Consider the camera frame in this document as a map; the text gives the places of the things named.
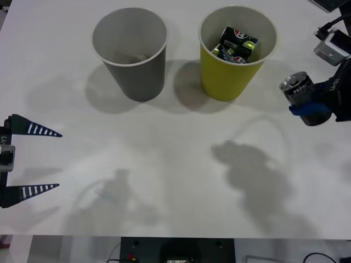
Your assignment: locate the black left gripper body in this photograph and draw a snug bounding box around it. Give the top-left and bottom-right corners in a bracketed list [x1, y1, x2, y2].
[0, 125, 13, 209]

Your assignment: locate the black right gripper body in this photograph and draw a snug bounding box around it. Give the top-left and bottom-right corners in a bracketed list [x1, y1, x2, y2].
[324, 58, 351, 123]

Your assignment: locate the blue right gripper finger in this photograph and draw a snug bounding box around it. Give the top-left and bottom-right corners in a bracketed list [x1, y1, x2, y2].
[288, 102, 331, 117]
[314, 77, 341, 94]

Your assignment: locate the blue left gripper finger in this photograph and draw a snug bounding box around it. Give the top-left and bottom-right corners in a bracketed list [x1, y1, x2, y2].
[5, 113, 63, 138]
[2, 183, 60, 209]

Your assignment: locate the black drink can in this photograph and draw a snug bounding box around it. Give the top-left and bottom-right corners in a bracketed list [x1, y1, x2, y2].
[220, 26, 259, 53]
[211, 41, 253, 65]
[279, 71, 332, 127]

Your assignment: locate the dark flat device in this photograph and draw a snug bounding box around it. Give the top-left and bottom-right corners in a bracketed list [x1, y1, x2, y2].
[308, 0, 345, 13]

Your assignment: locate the yellow-green plastic waste bin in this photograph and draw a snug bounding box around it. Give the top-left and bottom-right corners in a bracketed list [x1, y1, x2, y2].
[198, 5, 278, 102]

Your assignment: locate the grey plastic waste bin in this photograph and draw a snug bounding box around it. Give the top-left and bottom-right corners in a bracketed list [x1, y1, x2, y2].
[91, 7, 168, 102]

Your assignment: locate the black robot torso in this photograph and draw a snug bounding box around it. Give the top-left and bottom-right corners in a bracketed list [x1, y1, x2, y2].
[120, 237, 235, 263]

